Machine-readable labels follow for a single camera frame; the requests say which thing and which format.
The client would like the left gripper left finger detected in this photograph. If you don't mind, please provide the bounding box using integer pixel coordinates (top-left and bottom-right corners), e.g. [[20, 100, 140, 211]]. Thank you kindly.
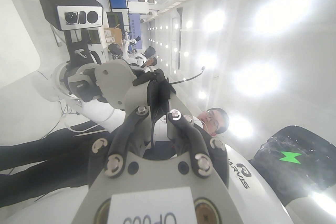
[[89, 85, 152, 179]]

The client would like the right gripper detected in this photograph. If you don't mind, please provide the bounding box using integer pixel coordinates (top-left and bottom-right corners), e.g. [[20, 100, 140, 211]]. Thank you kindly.
[[63, 60, 165, 110]]

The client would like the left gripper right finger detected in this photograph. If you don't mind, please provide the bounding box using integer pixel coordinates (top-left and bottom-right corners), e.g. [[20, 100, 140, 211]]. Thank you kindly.
[[167, 92, 230, 183]]

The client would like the person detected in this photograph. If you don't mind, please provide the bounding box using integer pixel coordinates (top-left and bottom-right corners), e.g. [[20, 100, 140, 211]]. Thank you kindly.
[[143, 46, 158, 69], [0, 107, 230, 192]]

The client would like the cardboard box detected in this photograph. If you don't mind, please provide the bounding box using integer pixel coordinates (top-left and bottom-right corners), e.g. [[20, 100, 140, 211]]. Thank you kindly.
[[104, 28, 123, 45]]

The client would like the robot body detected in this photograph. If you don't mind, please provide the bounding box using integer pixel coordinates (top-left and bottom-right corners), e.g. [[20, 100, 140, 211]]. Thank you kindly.
[[222, 125, 336, 224]]

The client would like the thin white cable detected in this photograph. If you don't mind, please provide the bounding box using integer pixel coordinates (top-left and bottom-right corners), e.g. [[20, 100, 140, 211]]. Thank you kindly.
[[62, 108, 113, 134]]

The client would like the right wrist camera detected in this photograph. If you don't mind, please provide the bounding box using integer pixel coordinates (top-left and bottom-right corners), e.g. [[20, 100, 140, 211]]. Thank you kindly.
[[39, 0, 104, 66]]

